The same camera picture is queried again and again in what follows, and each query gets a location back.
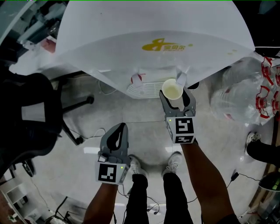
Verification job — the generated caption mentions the person's black trousers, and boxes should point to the person's black trousers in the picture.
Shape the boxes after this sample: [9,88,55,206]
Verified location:
[123,172,194,224]

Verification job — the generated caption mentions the black cable with adaptor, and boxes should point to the black cable with adaptor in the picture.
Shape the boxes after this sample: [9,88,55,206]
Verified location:
[226,172,263,189]

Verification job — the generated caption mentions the person's left forearm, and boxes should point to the person's left forearm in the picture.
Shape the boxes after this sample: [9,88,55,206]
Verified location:
[83,182,120,224]

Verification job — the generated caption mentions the person's left white shoe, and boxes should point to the person's left white shoe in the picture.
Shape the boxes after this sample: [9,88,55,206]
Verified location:
[129,154,148,175]

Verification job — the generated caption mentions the black green-lit device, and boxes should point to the black green-lit device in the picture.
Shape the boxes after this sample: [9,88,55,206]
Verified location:
[259,172,280,192]

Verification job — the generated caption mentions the person's right white shoe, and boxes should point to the person's right white shoe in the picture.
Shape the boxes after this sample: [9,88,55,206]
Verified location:
[161,151,183,175]

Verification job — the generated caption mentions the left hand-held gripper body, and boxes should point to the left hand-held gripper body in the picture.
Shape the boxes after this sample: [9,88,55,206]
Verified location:
[95,144,131,186]

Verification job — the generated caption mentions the pink bottle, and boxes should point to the pink bottle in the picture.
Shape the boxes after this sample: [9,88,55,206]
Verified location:
[40,36,56,53]

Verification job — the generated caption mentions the white water dispenser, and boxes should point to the white water dispenser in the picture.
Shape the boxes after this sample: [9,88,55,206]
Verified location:
[56,0,256,100]

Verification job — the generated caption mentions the white paper cup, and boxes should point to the white paper cup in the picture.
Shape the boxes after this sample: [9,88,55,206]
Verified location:
[161,78,183,101]

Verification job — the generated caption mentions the dark glass jar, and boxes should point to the dark glass jar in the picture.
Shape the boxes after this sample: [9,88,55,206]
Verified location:
[47,21,61,37]

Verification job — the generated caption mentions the person's white shoe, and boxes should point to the person's white shoe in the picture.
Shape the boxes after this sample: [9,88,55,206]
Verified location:
[161,151,183,175]
[246,132,262,151]
[129,154,148,175]

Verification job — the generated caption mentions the white floor cable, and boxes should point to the white floor cable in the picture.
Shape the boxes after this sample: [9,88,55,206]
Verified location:
[82,128,106,140]

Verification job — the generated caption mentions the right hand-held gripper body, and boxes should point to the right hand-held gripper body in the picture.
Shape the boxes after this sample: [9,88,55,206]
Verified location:
[164,107,196,144]

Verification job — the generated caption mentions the black office chair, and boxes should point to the black office chair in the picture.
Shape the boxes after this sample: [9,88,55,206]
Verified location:
[0,73,95,175]

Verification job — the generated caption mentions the black jacket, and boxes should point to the black jacket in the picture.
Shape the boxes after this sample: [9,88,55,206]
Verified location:
[255,46,280,59]

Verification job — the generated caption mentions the person's right forearm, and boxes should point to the person's right forearm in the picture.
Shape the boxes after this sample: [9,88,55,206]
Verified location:
[181,140,236,224]

